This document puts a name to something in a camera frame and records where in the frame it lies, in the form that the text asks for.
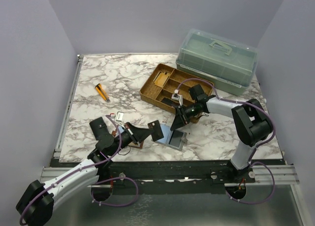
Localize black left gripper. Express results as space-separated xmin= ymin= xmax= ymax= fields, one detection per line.
xmin=109 ymin=122 xmax=154 ymax=157

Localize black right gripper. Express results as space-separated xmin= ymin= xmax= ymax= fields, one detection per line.
xmin=170 ymin=102 xmax=199 ymax=131

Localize grey card holder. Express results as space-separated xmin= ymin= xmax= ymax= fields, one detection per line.
xmin=155 ymin=125 xmax=187 ymax=151

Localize brown open card holder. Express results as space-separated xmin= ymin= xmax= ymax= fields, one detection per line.
xmin=118 ymin=126 xmax=143 ymax=149

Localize black card holder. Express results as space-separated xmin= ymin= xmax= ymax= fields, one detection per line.
xmin=89 ymin=117 xmax=109 ymax=140

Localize yellow cards in tray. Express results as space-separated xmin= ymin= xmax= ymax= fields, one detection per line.
xmin=154 ymin=72 xmax=171 ymax=88

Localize woven wicker divided tray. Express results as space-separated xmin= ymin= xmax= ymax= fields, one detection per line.
xmin=140 ymin=64 xmax=213 ymax=114

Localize orange utility knife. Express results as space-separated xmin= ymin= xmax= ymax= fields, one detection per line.
xmin=95 ymin=83 xmax=110 ymax=102

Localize clear green plastic toolbox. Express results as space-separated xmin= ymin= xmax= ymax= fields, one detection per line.
xmin=176 ymin=29 xmax=258 ymax=96

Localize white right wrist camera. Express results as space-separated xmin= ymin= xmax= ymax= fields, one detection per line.
xmin=171 ymin=89 xmax=184 ymax=106

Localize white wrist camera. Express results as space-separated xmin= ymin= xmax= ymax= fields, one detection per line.
xmin=115 ymin=111 xmax=124 ymax=123
xmin=171 ymin=89 xmax=184 ymax=106

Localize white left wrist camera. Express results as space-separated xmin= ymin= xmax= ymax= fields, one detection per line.
xmin=115 ymin=111 xmax=124 ymax=123

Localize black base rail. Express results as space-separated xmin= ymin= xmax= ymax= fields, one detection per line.
xmin=88 ymin=161 xmax=255 ymax=196

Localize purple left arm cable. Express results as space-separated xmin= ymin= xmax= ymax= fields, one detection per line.
xmin=19 ymin=114 xmax=138 ymax=226

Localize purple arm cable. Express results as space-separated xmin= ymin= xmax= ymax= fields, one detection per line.
xmin=19 ymin=114 xmax=138 ymax=226
xmin=177 ymin=78 xmax=277 ymax=204

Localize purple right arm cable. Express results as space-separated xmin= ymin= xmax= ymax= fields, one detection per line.
xmin=177 ymin=78 xmax=277 ymax=204

